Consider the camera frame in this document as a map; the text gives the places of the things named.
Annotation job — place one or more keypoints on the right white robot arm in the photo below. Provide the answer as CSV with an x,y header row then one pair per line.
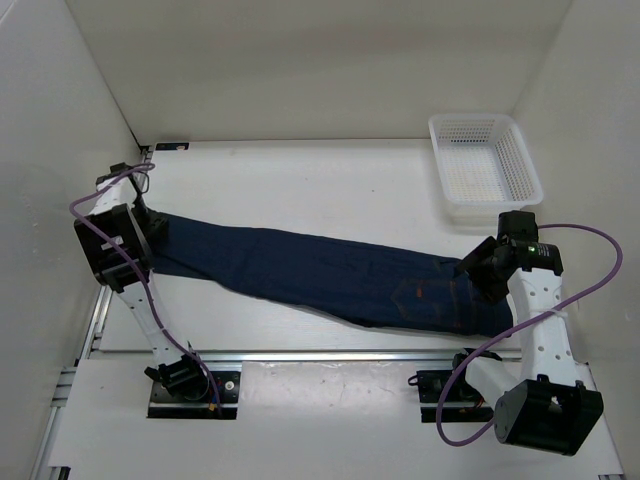
x,y
547,406

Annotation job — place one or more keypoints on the small dark corner label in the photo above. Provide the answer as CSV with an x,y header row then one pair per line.
x,y
172,146

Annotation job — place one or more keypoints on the aluminium frame rail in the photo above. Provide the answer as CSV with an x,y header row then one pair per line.
x,y
319,399

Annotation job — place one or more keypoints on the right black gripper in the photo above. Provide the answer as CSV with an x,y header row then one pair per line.
x,y
472,264

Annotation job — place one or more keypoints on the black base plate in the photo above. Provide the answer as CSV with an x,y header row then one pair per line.
x,y
463,404
197,405

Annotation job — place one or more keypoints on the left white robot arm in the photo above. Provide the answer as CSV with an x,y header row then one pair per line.
x,y
114,227

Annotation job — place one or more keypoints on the dark blue denim trousers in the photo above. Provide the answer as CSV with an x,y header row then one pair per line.
x,y
368,285

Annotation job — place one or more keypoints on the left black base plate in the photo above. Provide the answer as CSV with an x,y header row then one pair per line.
x,y
197,405

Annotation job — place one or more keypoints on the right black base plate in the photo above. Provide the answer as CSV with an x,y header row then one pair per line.
x,y
463,404

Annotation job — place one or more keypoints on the white perforated plastic basket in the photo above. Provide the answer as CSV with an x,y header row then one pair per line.
x,y
484,166

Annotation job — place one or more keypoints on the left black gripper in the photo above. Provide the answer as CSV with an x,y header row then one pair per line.
x,y
158,222

